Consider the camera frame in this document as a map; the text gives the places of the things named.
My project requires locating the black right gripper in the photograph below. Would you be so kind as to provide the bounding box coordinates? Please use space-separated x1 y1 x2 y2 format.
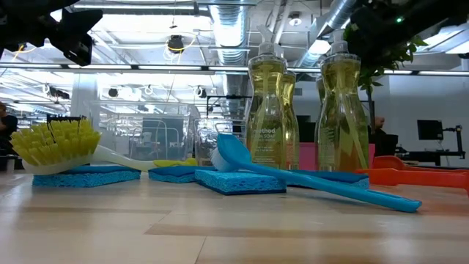
347 0 469 56

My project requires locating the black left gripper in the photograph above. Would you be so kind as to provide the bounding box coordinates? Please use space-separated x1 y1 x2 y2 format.
0 0 104 67

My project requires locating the red translucent plastic bin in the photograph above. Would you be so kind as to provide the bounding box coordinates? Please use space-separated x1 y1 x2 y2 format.
298 142 376 172

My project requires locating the blue dish brush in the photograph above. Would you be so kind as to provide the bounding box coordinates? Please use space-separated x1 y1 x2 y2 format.
210 132 424 214

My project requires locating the small clear plastic bin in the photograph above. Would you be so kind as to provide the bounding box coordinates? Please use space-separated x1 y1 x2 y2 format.
193 117 251 168

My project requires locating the blue kitchen sponge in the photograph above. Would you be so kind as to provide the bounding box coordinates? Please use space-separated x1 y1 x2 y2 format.
32 164 142 188
147 165 218 184
287 169 371 191
193 168 288 197

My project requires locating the black plant pot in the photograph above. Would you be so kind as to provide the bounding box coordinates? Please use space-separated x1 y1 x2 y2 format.
368 132 400 158

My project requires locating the yellow-bristled white dish brush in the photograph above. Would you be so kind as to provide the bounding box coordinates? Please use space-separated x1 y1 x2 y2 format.
10 117 199 176

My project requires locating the silver ventilation duct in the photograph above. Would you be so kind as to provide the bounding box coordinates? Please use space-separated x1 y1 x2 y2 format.
208 2 252 119

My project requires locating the large clear plastic bin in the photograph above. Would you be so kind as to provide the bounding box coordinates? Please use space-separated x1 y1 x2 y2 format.
87 99 202 168

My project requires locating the person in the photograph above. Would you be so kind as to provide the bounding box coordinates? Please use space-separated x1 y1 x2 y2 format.
0 102 18 157
373 116 386 136

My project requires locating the black computer monitor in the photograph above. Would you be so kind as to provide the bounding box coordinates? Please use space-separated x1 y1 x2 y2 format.
416 119 445 142

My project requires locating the green leafy plant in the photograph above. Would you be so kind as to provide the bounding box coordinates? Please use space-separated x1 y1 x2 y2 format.
344 22 429 135

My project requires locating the black ceiling-hung device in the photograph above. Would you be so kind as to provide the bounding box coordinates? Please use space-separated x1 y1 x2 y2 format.
166 34 186 55

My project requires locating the dark background desk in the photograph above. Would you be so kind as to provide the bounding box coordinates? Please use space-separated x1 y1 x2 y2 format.
397 149 468 168

